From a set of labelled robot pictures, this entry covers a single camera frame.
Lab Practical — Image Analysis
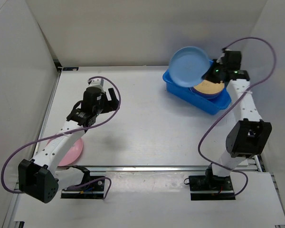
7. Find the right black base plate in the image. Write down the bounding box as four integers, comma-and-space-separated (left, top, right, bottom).
183, 175, 236, 201

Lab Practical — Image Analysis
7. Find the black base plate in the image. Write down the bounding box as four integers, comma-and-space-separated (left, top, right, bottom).
183, 175, 236, 201
60, 166, 112, 200

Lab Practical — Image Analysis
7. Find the purple plate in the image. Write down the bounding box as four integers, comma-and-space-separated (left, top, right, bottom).
189, 87, 225, 100

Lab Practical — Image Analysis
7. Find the pink plate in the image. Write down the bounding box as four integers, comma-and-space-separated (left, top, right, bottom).
44, 137, 84, 167

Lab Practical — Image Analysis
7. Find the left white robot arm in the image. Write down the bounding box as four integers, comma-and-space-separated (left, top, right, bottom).
18, 86, 121, 203

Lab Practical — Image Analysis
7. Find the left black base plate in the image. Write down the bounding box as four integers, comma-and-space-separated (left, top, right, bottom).
60, 166, 112, 200

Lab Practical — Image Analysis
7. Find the small black label sticker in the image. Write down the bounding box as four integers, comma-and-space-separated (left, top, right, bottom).
62, 67, 79, 71

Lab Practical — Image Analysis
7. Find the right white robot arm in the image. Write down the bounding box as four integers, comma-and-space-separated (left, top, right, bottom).
204, 49, 272, 190

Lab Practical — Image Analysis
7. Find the blue plate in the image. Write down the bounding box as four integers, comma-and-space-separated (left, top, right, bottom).
168, 46, 211, 88

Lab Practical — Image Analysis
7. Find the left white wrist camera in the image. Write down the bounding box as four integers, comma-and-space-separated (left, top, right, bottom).
88, 78, 104, 90

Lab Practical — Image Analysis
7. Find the orange plate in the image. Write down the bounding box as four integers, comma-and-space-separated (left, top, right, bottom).
193, 80, 225, 95

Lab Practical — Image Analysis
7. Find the blue plastic bin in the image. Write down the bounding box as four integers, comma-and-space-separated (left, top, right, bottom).
162, 69, 231, 115

